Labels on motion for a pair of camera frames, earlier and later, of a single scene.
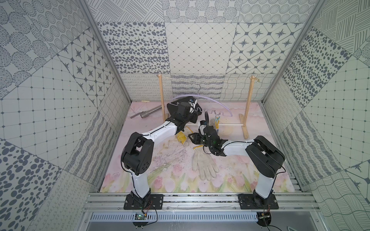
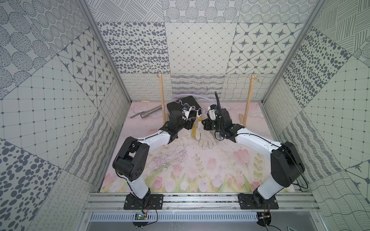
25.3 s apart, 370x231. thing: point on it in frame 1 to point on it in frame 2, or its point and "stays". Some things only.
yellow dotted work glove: x=181 y=136 to x=194 y=127
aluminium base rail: x=297 y=201 stays
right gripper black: x=195 y=136 to x=206 y=125
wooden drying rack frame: x=244 y=121 stays
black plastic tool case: x=172 y=106 stays
